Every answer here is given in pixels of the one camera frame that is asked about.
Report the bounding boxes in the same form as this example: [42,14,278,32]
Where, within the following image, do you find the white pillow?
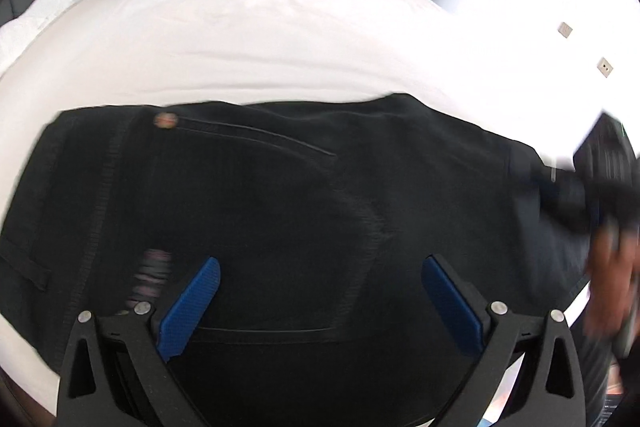
[0,0,116,75]

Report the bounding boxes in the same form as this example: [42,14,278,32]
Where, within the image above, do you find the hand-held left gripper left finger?
[56,256,222,427]

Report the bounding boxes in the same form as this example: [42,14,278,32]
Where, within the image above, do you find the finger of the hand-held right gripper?
[530,164,598,235]

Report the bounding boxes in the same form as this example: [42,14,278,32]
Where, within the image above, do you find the bed with white sheet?
[0,0,593,410]

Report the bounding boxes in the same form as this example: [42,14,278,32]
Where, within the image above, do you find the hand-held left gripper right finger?
[420,254,587,427]

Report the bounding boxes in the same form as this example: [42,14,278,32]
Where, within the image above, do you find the black pants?
[0,93,603,427]

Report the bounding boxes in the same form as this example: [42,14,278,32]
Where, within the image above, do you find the person's right hand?
[582,219,640,350]

